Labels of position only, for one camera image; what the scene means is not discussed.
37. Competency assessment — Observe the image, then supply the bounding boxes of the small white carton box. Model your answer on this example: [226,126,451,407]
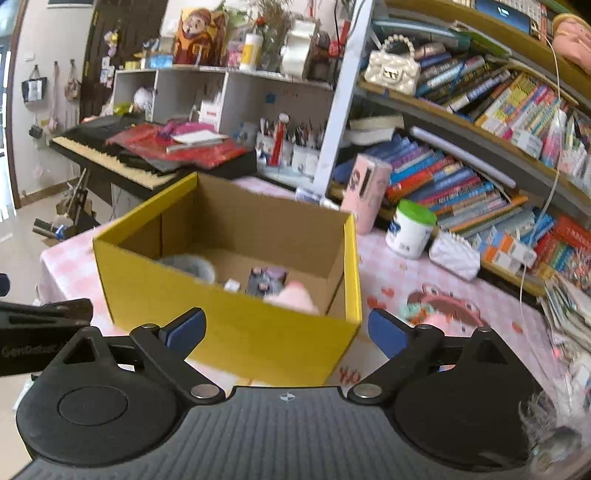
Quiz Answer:
[223,279,242,292]

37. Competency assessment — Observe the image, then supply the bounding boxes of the grey mouse toy car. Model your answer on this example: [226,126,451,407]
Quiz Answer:
[245,267,287,298]

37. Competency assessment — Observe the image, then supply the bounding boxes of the pink plush duck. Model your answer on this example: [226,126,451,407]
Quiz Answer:
[263,281,320,315]

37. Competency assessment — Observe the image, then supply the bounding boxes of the pink cartoon desk mat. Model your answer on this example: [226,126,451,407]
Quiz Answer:
[38,174,574,393]

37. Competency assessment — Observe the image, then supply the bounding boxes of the white quilted pouch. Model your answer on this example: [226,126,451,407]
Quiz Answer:
[429,230,481,282]

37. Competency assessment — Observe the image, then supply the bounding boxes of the white jar green lid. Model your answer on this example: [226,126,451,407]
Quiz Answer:
[386,199,437,260]

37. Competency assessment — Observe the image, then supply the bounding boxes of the yellow cardboard box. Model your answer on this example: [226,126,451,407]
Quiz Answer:
[93,174,363,386]

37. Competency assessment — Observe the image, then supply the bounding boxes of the orange white medicine box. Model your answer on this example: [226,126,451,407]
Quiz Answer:
[483,228,537,268]

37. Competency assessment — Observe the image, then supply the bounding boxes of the stack of papers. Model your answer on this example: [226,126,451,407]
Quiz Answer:
[540,274,590,365]

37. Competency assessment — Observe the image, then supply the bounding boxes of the pink cylindrical humidifier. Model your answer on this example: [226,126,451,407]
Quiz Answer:
[341,154,393,235]

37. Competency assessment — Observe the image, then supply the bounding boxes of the red book set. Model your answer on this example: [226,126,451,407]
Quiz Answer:
[530,215,590,280]

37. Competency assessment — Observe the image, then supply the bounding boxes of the white rolled paper tube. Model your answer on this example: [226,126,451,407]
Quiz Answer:
[410,126,517,189]

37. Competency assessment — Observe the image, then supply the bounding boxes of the black keyboard piano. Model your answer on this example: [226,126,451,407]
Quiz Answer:
[50,115,256,198]

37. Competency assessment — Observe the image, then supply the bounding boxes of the red folders pile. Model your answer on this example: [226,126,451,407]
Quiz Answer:
[105,123,249,171]

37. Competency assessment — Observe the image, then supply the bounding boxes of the wooden bookshelf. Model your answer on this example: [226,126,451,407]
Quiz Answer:
[314,1,590,296]

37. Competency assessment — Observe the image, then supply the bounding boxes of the white cubby shelf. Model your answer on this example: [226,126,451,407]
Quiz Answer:
[112,67,334,135]

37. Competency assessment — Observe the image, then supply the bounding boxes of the white quilted handbag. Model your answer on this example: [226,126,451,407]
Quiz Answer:
[363,34,421,97]

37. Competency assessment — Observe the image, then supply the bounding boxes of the fortune god figure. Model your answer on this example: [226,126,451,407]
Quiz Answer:
[172,7,228,66]

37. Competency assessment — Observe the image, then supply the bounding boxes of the white hanging cable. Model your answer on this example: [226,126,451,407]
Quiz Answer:
[517,22,562,324]

